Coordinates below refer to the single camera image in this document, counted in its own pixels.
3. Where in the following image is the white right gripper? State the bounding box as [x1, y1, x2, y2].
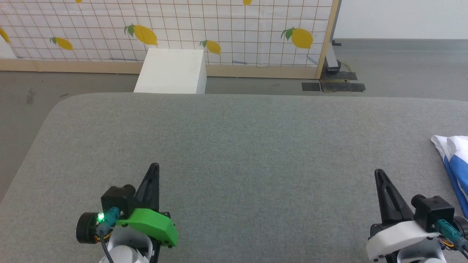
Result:
[366, 169, 445, 262]

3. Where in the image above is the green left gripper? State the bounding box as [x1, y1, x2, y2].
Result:
[116, 163, 178, 263]

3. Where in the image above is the blue and white garment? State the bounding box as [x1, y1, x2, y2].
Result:
[431, 135, 468, 220]

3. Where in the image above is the white box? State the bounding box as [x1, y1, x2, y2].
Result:
[133, 48, 207, 95]

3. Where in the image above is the black floor plate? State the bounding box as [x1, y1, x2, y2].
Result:
[320, 72, 366, 92]

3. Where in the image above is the grey metal panel foot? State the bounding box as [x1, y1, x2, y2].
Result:
[325, 41, 342, 72]

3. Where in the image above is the lemon print partition panel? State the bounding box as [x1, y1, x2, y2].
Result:
[0, 0, 340, 80]

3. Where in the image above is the black cable with teal connector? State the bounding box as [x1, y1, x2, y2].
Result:
[96, 207, 121, 263]
[435, 219, 468, 258]

